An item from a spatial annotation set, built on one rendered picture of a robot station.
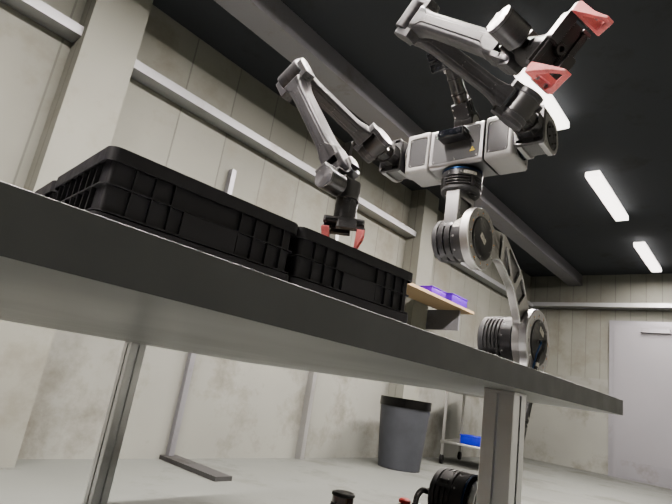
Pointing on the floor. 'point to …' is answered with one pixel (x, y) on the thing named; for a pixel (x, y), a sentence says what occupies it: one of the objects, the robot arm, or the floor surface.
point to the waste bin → (402, 433)
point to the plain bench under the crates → (244, 328)
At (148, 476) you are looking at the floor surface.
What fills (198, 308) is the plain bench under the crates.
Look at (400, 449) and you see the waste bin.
